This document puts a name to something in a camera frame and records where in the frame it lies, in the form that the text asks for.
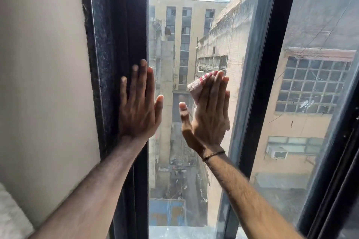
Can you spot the beige building with windows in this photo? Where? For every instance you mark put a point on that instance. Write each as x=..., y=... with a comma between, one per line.
x=182, y=40

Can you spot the person's left thumb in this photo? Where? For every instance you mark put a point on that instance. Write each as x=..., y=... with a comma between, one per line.
x=158, y=105

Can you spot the person's right little finger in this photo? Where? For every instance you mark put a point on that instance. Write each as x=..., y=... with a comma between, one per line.
x=227, y=101

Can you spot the concrete building with grid window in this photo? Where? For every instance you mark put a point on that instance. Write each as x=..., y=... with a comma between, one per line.
x=308, y=79

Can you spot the person's left hand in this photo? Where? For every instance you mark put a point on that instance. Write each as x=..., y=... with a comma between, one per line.
x=137, y=112

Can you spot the white textured cushion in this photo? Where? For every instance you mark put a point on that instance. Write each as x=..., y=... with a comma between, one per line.
x=12, y=213

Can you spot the person's right thumb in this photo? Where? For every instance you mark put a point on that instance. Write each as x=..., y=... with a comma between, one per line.
x=185, y=118

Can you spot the red white checked cloth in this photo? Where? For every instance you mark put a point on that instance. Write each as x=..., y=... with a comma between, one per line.
x=197, y=86

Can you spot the black window frame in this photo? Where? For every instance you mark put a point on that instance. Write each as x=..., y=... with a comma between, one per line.
x=117, y=79

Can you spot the person's right middle finger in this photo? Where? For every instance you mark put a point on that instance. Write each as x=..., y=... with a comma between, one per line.
x=217, y=86

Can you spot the white air conditioner unit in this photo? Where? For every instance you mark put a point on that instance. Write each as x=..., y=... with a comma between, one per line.
x=276, y=153

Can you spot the person's left little finger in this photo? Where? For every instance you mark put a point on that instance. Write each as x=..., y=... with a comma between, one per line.
x=123, y=90

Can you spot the person's left middle finger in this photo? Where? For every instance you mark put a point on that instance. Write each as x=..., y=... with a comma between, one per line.
x=143, y=79

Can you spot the person's right hand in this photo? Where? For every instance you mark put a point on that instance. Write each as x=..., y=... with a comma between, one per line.
x=209, y=118

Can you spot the person's right forearm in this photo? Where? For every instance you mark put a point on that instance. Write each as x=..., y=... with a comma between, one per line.
x=249, y=199

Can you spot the sliding glass window pane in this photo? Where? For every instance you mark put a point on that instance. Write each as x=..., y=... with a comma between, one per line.
x=280, y=107

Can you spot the person's left forearm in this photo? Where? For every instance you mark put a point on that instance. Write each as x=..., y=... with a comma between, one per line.
x=89, y=194

